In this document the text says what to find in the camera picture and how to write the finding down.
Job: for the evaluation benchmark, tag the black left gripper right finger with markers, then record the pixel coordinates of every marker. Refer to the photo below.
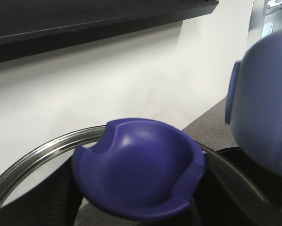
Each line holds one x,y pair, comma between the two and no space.
235,191

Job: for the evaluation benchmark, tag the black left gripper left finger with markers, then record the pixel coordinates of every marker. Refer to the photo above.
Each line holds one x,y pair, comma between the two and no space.
53,202

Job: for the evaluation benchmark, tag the light blue bowl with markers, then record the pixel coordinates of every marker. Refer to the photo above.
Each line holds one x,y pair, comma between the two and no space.
254,102

